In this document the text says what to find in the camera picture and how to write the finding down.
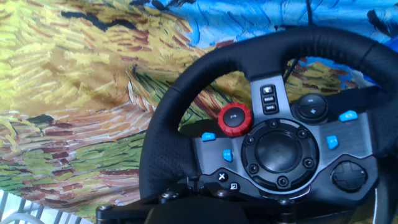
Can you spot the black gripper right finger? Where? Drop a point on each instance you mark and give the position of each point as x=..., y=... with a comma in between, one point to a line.
x=270, y=213

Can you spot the black steering wheel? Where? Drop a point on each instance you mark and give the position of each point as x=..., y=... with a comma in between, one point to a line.
x=280, y=46

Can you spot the painted wheatfield cloth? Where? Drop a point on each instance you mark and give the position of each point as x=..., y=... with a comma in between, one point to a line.
x=62, y=93

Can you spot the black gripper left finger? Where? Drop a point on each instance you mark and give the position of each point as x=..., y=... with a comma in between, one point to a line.
x=130, y=211

